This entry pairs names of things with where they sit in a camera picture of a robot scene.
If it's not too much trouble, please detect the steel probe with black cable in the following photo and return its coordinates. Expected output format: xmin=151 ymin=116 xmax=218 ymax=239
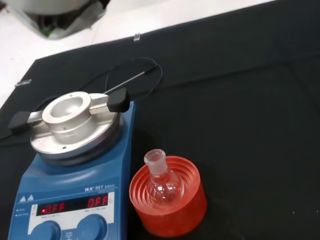
xmin=34 ymin=57 xmax=163 ymax=112

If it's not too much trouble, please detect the red ribbed flask stand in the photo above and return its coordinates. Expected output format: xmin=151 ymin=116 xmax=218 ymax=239
xmin=129 ymin=155 xmax=208 ymax=238

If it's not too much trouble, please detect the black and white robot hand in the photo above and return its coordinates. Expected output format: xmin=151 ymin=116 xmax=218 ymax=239
xmin=6 ymin=0 xmax=112 ymax=40

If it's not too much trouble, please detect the blue-base heater with steel block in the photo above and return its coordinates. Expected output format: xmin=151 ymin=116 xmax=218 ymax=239
xmin=7 ymin=88 xmax=137 ymax=240

